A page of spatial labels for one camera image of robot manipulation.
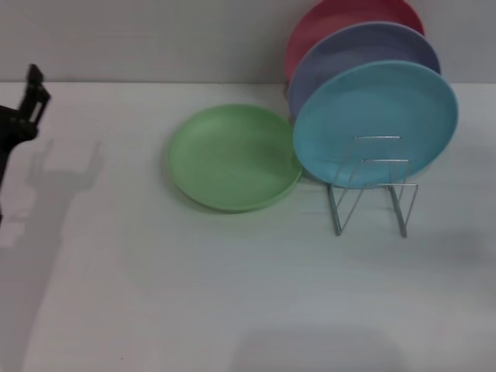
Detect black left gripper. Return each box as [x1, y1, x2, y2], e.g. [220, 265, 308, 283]
[0, 64, 53, 187]

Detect green round plate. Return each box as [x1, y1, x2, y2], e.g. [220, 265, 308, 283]
[165, 103, 304, 215]

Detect red round plate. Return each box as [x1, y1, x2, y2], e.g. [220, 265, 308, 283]
[284, 0, 426, 84]

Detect light blue round plate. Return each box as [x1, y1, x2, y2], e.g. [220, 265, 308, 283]
[292, 60, 460, 191]

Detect purple round plate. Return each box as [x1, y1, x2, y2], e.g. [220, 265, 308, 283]
[288, 22, 442, 121]

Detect silver wire plate rack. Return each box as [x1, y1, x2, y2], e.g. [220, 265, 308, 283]
[325, 134, 420, 238]

